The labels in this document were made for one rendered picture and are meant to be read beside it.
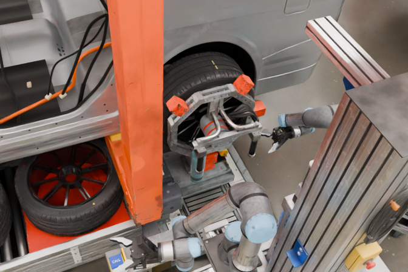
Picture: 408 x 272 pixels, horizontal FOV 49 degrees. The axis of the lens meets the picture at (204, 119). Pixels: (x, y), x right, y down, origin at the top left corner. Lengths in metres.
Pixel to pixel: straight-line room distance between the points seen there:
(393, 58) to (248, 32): 2.65
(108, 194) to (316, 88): 2.33
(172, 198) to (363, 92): 1.82
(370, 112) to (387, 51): 3.80
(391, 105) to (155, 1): 0.81
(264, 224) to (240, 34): 1.26
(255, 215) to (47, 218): 1.49
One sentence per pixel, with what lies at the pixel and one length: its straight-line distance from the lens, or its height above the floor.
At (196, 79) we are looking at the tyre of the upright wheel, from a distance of 2.49.
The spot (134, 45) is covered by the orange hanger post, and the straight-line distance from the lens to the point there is 1.63.
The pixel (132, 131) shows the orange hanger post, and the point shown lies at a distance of 1.96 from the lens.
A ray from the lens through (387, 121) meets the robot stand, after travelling 1.29.
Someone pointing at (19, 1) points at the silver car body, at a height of 0.80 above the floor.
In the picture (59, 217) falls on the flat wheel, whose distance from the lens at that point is 2.79.
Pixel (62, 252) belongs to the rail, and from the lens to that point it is 2.85.
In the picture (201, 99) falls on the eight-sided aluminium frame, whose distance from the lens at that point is 2.45.
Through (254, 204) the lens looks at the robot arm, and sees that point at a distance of 1.69.
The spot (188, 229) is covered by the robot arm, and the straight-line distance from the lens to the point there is 1.93.
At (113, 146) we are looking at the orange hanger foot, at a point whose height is 0.68.
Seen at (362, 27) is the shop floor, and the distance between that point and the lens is 5.29.
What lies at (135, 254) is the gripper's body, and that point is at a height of 1.24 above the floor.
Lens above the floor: 2.89
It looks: 49 degrees down
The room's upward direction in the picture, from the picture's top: 6 degrees clockwise
